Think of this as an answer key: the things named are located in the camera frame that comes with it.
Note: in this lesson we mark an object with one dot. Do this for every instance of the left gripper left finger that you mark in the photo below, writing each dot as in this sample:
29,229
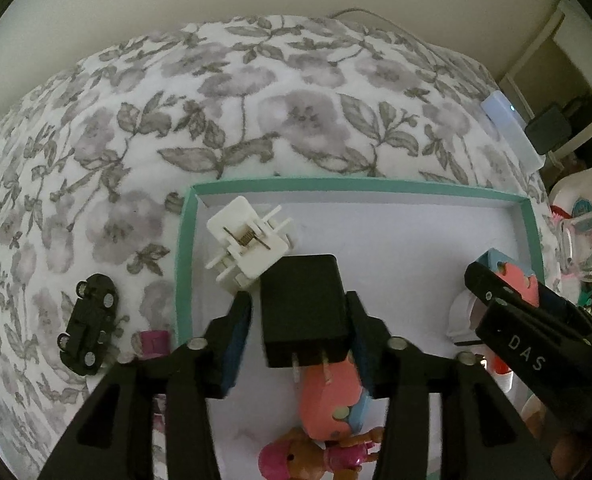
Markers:
236,330

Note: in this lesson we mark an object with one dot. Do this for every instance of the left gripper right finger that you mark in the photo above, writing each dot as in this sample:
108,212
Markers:
369,347

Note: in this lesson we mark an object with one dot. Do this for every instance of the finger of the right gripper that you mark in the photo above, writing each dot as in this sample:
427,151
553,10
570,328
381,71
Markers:
499,297

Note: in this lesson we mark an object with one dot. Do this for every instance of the coral pink lighter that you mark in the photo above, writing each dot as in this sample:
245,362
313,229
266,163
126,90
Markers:
514,273

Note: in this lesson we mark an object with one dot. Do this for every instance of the black power adapter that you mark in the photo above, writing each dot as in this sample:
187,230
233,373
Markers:
303,312

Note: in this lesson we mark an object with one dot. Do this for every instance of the red cap glue stick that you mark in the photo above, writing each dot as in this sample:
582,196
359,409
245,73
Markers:
500,372

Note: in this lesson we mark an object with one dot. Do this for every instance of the white plastic clip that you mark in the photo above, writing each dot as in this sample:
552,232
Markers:
250,242

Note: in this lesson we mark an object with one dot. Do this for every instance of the orange blue toy case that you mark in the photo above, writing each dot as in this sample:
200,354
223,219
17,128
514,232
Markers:
332,401

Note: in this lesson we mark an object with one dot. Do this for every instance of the purple lighter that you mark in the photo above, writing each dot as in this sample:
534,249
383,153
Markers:
154,344

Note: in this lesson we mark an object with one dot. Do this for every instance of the pink helmet dog toy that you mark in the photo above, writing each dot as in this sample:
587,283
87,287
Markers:
296,456

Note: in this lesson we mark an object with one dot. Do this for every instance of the black toy car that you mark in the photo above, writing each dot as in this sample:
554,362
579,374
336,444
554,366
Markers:
84,343

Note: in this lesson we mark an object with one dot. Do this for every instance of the clear glass cup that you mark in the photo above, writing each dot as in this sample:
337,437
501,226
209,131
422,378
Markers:
575,244

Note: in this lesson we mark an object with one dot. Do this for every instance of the teal shallow box tray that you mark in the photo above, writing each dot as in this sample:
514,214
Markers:
402,246

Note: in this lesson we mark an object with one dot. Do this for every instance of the black plugged adapter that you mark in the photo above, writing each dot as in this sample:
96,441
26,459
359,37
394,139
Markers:
549,129

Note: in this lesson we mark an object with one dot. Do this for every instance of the white power strip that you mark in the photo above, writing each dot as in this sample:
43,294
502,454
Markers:
510,125

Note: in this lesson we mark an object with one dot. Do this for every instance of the floral grey white blanket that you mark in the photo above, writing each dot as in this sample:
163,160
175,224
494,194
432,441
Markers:
95,162

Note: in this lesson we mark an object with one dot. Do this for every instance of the white shelf unit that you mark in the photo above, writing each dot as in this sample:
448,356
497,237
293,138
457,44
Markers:
556,67

